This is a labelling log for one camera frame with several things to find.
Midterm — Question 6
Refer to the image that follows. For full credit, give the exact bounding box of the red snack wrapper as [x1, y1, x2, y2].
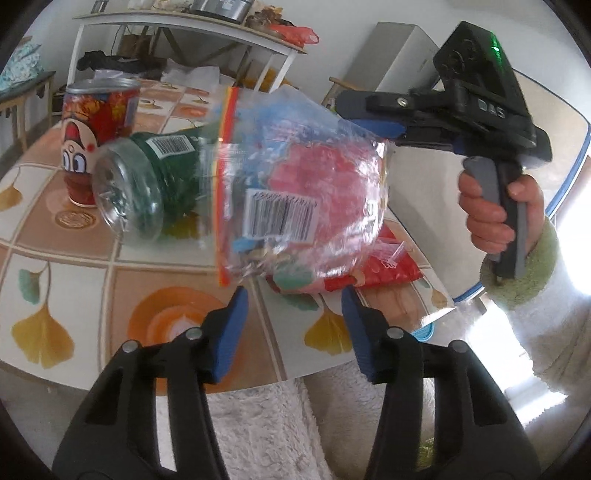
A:
[324, 225, 423, 292]

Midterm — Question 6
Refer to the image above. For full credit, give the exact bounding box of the clear snack bag red blue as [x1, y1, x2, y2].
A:
[209, 86, 388, 293]

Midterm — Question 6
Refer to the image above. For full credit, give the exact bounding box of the green plastic bottle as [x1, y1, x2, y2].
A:
[92, 123, 218, 243]

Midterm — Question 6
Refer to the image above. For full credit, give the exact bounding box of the red cartoon drink can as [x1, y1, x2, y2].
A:
[61, 78, 141, 208]

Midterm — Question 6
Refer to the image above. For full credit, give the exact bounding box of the right forearm fuzzy sleeve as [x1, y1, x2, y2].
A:
[480, 222, 590, 398]

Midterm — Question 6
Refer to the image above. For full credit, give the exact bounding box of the blue plastic trash basket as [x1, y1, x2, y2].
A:
[412, 323, 435, 342]

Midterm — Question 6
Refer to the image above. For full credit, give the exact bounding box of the right hand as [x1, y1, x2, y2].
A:
[458, 171, 545, 255]

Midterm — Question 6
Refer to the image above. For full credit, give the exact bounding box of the grey refrigerator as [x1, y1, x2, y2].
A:
[344, 22, 439, 93]

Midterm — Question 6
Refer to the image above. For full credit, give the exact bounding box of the white mattress blue trim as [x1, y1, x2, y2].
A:
[382, 68, 591, 303]

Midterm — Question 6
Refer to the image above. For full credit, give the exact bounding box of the wooden chair dark seat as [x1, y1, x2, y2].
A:
[321, 76, 363, 109]

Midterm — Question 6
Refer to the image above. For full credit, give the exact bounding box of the patterned ginkgo tablecloth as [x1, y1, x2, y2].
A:
[1, 80, 452, 391]

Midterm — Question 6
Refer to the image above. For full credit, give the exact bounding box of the orange plastic bag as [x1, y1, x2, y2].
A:
[270, 24, 321, 48]

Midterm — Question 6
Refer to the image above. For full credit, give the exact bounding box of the white metal side table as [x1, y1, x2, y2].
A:
[66, 9, 309, 93]

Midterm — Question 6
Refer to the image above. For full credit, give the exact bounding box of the silver rice cooker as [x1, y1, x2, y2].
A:
[189, 0, 253, 24]

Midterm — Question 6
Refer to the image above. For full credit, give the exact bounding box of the white sack under table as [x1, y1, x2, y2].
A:
[160, 59, 221, 90]

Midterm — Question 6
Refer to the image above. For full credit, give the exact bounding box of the wooden bench floral cushion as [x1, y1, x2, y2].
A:
[1, 36, 56, 152]

